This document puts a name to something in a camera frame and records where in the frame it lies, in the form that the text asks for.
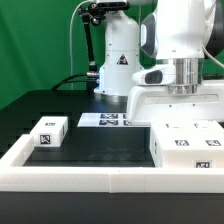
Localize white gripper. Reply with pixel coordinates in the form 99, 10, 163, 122
126, 83, 224, 126

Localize white cabinet body box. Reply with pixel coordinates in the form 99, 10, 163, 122
149, 120, 224, 168

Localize small white cabinet top block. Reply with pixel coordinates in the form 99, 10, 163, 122
30, 116, 68, 147

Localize white cabinet door panel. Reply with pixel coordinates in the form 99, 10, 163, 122
150, 122, 195, 157
191, 120, 224, 151

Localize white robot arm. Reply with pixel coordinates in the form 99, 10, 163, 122
95, 0, 224, 126

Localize white U-shaped fence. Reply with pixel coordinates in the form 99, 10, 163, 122
0, 134, 224, 193

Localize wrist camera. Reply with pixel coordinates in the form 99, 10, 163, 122
132, 64, 176, 86

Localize white marker base plate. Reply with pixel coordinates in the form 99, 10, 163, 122
78, 113, 131, 127

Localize black cables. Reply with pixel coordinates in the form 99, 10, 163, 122
51, 73, 100, 91

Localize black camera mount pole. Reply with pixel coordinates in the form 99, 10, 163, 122
78, 3, 101, 94

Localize white cable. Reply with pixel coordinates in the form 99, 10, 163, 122
69, 0, 93, 90

